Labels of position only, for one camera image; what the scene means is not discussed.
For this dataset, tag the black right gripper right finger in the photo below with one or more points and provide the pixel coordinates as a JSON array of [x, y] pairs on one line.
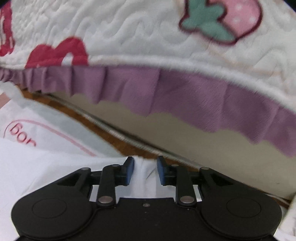
[[177, 176]]

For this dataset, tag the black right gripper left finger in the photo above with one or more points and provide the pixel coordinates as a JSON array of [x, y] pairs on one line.
[[112, 176]]

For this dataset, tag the white garment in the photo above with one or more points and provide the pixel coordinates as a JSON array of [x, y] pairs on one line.
[[25, 169]]

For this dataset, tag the beige foam mattress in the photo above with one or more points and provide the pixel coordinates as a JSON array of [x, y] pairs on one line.
[[259, 165]]

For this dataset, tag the white strawberry bear quilt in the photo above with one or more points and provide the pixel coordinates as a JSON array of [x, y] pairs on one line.
[[213, 64]]

